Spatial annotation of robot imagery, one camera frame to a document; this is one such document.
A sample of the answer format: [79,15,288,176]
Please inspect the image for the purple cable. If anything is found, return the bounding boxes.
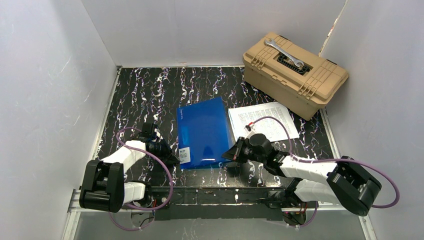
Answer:
[107,126,174,232]
[244,115,401,228]

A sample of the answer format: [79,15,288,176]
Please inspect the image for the blue plastic folder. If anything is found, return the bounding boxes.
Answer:
[176,97,233,169]

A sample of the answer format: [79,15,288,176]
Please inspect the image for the silver open-end wrench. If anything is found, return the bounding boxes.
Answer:
[264,38,305,69]

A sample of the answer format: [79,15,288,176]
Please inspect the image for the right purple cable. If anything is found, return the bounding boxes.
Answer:
[244,115,401,228]

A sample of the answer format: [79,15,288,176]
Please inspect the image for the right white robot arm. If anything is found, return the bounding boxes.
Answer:
[222,133,382,216]

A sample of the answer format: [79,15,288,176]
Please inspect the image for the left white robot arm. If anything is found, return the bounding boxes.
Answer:
[79,122,180,213]

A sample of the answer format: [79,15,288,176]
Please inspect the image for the tan plastic toolbox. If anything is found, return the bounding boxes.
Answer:
[242,32,349,121]

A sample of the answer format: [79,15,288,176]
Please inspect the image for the aluminium frame rail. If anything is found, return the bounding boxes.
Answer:
[62,193,376,240]

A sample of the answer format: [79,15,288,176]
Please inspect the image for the white printed paper files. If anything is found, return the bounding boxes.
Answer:
[228,102,299,142]

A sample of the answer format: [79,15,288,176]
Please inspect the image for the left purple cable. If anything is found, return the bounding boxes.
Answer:
[107,126,174,232]

